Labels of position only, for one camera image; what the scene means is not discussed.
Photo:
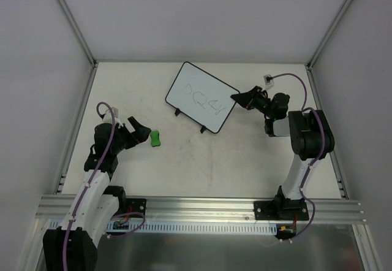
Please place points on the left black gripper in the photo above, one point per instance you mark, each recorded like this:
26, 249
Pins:
130, 135

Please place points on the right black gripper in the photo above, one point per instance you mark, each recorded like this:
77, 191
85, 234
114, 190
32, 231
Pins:
253, 98

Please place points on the green whiteboard eraser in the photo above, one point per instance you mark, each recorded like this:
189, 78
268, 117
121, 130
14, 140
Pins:
155, 138

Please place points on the small black-framed whiteboard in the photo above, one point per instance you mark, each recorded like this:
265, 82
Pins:
202, 97

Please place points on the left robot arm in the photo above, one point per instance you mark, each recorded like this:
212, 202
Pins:
73, 244

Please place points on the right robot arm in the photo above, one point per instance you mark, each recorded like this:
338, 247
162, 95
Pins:
311, 140

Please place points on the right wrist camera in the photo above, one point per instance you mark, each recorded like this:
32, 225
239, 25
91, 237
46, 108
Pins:
269, 82

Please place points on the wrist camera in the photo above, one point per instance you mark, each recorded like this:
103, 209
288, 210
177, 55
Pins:
112, 117
269, 82

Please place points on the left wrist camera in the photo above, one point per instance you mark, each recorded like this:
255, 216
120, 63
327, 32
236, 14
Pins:
112, 117

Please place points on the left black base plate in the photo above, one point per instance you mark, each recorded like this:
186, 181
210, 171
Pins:
136, 205

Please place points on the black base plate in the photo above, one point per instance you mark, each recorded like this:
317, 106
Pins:
136, 205
270, 210

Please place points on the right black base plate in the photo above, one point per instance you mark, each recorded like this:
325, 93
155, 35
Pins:
270, 210

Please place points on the white slotted cable duct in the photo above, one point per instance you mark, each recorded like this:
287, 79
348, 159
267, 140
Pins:
251, 228

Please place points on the aluminium mounting rail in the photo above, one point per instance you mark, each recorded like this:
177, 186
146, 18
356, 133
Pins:
214, 210

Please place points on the left aluminium frame post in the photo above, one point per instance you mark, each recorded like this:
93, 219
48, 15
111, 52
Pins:
66, 11

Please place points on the aluminium frame post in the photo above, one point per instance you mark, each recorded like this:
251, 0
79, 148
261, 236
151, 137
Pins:
342, 10
66, 11

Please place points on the right aluminium frame post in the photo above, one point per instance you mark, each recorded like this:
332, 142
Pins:
342, 10

